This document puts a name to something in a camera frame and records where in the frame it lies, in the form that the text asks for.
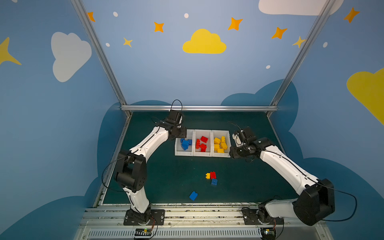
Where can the aluminium frame left post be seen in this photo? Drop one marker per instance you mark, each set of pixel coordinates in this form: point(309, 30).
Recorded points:
point(87, 24)

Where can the right white plastic bin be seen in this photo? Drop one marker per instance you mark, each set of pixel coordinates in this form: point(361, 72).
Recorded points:
point(219, 134)

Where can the long red lego brick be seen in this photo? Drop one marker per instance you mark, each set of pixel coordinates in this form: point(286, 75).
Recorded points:
point(198, 143)

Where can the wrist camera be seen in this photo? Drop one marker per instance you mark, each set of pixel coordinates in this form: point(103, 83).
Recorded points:
point(175, 117)
point(244, 136)

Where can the aluminium frame back bar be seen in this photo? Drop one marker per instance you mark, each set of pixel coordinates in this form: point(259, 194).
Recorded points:
point(158, 108)

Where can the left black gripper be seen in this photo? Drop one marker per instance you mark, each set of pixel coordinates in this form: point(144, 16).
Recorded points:
point(180, 132)

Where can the blue lego brick top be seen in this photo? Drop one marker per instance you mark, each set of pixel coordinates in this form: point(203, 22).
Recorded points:
point(185, 145)

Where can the middle white plastic bin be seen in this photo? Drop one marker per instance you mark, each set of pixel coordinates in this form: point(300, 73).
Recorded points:
point(197, 134)

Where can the aluminium frame right post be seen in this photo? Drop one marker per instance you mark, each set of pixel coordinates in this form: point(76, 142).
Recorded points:
point(304, 49)

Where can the aluminium frame post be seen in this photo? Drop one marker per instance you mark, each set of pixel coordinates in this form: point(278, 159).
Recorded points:
point(304, 49)
point(87, 24)

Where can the red lego brick low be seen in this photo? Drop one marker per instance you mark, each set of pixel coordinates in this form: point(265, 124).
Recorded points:
point(203, 147)

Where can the right circuit board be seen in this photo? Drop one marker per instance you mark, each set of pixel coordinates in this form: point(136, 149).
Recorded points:
point(268, 234)

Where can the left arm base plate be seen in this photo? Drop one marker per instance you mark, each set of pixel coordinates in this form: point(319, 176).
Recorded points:
point(156, 217)

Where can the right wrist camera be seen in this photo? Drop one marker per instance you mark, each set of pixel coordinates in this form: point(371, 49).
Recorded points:
point(244, 136)

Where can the left white plastic bin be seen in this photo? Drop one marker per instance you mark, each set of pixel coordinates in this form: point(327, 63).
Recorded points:
point(178, 148)

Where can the aluminium mounting rail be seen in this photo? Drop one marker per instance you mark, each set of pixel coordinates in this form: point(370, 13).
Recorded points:
point(206, 221)

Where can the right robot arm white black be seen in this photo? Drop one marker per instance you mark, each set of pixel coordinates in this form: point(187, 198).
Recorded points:
point(316, 198)

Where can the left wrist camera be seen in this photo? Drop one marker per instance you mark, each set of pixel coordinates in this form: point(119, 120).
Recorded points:
point(175, 117)

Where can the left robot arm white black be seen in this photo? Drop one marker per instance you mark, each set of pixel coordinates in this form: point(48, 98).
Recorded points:
point(131, 169)

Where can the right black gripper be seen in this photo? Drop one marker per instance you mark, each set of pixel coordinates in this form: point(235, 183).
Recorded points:
point(235, 151)

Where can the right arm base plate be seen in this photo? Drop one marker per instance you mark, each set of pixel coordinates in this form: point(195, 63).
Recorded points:
point(252, 217)

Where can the small blue lego brick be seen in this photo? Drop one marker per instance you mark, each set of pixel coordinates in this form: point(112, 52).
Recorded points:
point(214, 182)

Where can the left circuit board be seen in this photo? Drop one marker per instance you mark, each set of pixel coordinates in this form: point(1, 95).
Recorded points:
point(142, 234)

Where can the circuit board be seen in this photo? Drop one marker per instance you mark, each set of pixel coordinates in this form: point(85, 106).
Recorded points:
point(142, 234)
point(268, 234)

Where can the white plastic bin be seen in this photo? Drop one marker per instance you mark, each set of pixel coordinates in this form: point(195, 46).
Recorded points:
point(197, 134)
point(178, 148)
point(219, 134)

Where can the blue lego brick bottom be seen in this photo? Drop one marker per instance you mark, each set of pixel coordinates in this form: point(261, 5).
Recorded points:
point(193, 196)

